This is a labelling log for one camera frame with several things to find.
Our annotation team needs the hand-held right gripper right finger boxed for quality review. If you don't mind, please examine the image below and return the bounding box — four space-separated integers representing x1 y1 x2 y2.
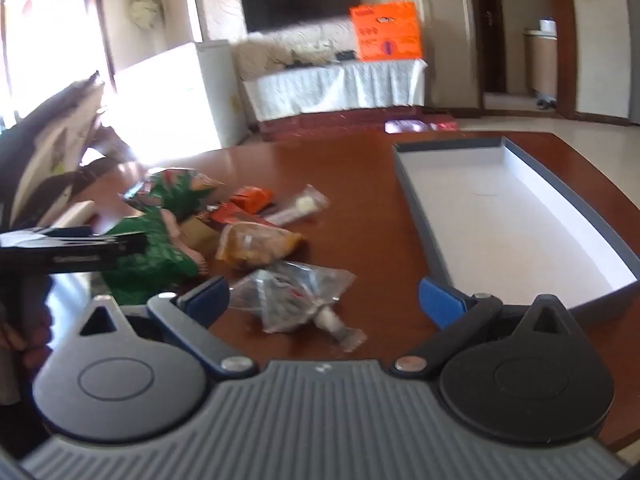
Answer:
389 277 573 380

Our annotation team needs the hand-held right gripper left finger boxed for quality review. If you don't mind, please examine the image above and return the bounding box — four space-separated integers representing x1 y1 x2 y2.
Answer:
77 276 258 381

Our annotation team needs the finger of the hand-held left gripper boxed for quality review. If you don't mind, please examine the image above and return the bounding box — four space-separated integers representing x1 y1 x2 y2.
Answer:
107 232 149 262

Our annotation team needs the yellow-brown bread packet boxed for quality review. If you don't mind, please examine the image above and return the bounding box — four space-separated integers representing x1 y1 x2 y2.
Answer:
216 222 306 266

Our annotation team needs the clear packet dark snack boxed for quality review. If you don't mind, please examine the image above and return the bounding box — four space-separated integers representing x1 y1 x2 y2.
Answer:
227 262 357 335

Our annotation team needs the red-brown snack packet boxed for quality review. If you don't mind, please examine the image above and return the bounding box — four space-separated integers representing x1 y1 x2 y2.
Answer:
200 202 262 233

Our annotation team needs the grey shallow cardboard box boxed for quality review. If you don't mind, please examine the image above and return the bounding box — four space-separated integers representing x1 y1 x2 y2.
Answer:
392 136 640 328

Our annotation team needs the orange snack packet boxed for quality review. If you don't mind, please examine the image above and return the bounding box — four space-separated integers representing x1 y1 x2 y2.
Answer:
231 186 275 213

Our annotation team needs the person's left hand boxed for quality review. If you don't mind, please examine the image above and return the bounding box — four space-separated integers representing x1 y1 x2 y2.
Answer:
0 310 53 401

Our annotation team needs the dark cardboard pile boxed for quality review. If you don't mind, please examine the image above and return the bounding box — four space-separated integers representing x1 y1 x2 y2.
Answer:
0 72 131 231

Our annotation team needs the white chest freezer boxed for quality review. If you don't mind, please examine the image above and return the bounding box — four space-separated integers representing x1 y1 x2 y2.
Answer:
114 41 251 153

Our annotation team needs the purple packet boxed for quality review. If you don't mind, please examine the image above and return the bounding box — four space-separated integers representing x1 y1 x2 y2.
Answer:
384 119 426 135

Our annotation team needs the wooden television cabinet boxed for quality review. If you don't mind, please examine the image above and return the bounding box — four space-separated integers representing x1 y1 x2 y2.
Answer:
257 105 458 142

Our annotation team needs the window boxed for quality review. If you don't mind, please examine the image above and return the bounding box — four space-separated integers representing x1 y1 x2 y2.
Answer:
0 0 115 126

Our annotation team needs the orange cardboard box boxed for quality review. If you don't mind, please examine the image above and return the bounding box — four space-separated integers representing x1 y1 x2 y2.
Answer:
350 1 425 63

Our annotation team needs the brown wooden door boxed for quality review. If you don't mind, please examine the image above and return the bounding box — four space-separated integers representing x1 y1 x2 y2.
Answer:
470 0 507 95

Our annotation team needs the silver refrigerator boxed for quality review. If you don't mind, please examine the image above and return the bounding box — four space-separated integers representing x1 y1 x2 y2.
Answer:
625 0 640 126

